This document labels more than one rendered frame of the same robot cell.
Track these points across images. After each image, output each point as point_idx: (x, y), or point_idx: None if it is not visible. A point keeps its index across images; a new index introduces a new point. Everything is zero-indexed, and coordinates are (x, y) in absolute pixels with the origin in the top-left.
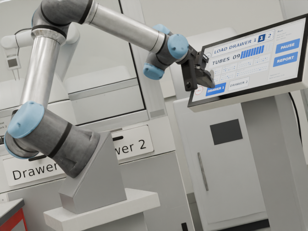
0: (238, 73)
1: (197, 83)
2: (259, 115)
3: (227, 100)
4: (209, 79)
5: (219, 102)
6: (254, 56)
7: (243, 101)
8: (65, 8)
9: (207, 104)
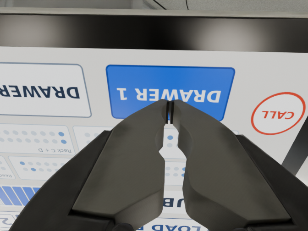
0: (59, 141)
1: (249, 155)
2: (75, 2)
3: (86, 10)
4: (92, 156)
5: (140, 11)
6: (20, 182)
7: (31, 7)
8: None
9: (226, 13)
